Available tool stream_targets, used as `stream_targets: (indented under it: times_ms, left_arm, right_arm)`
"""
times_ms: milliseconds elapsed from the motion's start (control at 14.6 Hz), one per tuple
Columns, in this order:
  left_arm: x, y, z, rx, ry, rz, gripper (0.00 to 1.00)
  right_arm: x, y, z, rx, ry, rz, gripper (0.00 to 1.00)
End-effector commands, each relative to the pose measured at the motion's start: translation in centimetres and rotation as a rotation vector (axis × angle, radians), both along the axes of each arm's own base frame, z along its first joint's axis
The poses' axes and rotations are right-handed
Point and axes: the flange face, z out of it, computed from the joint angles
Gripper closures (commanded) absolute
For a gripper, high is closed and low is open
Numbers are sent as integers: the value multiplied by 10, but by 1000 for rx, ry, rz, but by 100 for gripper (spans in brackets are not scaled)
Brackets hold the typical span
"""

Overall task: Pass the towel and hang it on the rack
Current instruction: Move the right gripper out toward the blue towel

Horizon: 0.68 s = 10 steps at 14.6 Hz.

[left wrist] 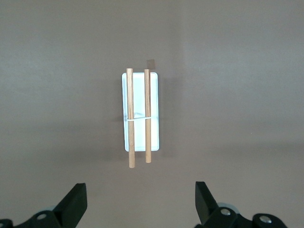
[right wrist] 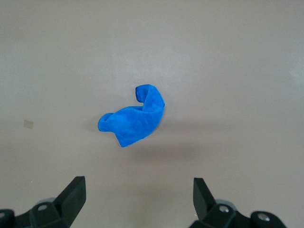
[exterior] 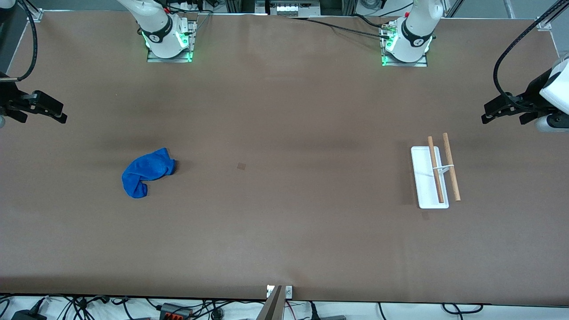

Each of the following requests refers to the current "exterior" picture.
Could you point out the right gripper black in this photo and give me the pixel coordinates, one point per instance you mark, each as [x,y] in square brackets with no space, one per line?
[9,98]

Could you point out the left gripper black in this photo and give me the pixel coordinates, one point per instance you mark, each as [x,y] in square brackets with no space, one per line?
[531,94]

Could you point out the blue microfibre towel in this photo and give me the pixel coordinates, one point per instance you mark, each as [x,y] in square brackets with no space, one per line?
[146,171]

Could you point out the right white Franka arm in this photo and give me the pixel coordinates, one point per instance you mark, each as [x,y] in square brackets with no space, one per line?
[155,26]

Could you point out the left white Franka arm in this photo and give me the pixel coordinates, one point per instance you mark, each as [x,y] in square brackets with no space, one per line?
[415,31]

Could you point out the white rack with wooden rods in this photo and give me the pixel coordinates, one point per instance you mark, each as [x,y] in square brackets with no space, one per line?
[424,178]

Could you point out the white power strip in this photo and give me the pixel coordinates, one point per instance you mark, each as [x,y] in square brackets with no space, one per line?
[192,5]

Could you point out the black power adapter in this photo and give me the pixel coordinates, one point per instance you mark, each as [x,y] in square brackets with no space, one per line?
[29,315]

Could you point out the grey control device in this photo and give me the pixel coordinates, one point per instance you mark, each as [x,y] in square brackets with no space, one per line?
[289,8]

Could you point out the black orange connector box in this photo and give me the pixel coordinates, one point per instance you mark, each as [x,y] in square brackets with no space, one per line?
[175,312]

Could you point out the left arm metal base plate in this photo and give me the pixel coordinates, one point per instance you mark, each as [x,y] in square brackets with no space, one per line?
[418,64]

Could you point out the metal table corner bracket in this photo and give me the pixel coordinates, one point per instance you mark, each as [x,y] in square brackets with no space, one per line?
[543,24]
[35,15]

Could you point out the aluminium frame strut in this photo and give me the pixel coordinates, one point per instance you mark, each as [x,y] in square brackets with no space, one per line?
[555,10]

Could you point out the small metal edge bracket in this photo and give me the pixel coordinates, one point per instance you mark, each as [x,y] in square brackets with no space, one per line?
[289,292]

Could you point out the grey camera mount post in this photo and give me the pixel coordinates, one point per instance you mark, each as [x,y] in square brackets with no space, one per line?
[272,309]

